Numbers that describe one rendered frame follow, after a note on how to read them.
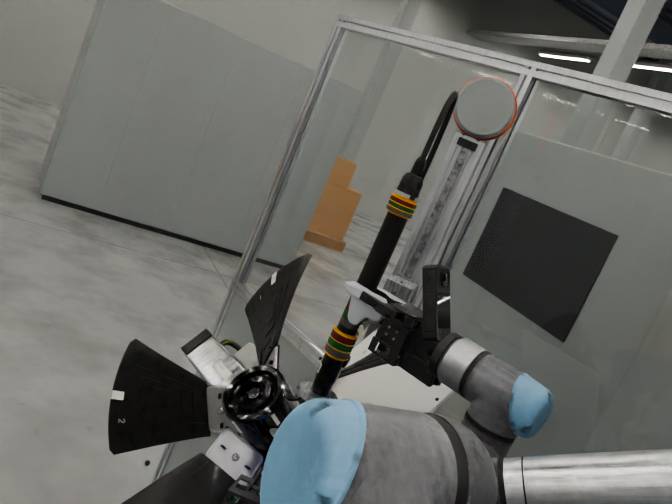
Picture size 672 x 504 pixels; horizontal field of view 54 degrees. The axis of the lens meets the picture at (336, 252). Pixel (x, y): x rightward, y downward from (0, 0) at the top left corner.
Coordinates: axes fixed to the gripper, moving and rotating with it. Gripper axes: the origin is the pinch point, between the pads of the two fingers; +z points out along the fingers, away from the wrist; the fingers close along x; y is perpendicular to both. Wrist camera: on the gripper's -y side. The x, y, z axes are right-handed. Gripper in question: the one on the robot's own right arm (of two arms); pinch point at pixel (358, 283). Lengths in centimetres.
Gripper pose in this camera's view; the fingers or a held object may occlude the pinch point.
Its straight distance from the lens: 108.7
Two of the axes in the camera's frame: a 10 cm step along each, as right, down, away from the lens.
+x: 6.0, 1.0, 8.0
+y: -3.9, 9.0, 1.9
